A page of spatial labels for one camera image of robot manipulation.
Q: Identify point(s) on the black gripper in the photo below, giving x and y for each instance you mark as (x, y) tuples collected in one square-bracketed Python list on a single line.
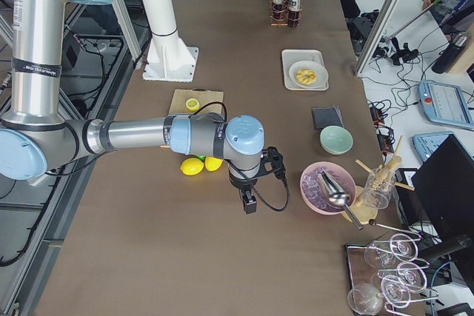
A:
[(242, 183)]

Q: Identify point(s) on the tea bottle far right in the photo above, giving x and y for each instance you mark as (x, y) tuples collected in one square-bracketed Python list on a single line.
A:
[(294, 10)]

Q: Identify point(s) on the white rectangular tray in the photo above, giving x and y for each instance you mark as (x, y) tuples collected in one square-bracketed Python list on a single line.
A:
[(295, 60)]

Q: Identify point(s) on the wine glass on tray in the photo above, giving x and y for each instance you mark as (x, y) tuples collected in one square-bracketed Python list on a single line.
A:
[(388, 253)]

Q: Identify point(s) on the yellow lemon far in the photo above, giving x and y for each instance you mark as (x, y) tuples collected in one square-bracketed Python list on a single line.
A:
[(212, 164)]

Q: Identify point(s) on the yellow lemon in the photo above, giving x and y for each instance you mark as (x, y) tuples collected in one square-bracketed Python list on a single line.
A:
[(192, 166), (212, 164)]

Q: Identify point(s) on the pink ice bowl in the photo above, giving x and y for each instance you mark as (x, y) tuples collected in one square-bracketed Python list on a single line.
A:
[(311, 192)]

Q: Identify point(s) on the yellow lemon near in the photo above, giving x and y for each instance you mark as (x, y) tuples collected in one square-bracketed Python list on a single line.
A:
[(192, 166)]

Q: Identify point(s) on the metal ice scoop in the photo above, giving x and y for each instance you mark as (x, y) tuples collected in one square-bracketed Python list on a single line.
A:
[(337, 196)]

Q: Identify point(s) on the mint green bowl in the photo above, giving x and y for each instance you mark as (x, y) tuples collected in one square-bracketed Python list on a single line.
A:
[(336, 140)]

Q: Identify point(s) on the grey folded cloth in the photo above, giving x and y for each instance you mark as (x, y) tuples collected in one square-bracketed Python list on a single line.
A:
[(326, 116)]

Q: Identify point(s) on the half lemon slice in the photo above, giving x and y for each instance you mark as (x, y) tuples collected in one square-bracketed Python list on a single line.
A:
[(192, 104)]

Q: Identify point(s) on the white round plate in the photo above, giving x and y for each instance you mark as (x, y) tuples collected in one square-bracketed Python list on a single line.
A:
[(322, 74)]

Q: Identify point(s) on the bamboo cutting board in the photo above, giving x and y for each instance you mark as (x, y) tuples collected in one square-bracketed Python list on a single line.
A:
[(203, 97)]

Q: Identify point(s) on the clear glass pitcher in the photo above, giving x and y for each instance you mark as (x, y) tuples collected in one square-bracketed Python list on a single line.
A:
[(378, 188)]

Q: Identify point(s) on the black monitor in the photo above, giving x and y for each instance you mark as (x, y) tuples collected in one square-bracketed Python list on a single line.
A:
[(444, 186)]

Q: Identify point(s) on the teach pendant tablet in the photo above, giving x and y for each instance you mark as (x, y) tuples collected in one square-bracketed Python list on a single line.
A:
[(444, 104)]

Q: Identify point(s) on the copper wire bottle rack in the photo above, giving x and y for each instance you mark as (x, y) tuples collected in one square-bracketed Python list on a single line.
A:
[(279, 15)]

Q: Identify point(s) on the braided ring bread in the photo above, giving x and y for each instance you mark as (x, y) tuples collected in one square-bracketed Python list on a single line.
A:
[(306, 76)]

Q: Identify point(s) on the aluminium frame post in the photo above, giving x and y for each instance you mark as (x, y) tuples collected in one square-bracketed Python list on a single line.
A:
[(375, 36)]

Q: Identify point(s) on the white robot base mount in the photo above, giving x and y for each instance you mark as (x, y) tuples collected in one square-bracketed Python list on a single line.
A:
[(168, 58)]

